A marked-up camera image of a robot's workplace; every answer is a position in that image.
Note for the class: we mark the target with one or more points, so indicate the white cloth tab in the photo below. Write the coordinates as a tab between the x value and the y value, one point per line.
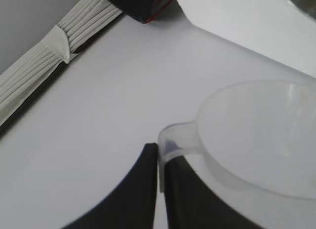
58	42

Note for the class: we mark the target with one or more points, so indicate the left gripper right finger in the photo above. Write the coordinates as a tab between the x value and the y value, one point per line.
187	204

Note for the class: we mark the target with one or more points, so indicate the black box with red stripe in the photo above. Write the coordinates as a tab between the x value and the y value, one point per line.
133	3

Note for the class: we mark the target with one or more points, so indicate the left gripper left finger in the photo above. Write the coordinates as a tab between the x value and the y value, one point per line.
133	197

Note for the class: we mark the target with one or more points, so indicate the translucent plastic measuring cup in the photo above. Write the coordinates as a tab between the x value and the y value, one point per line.
259	140

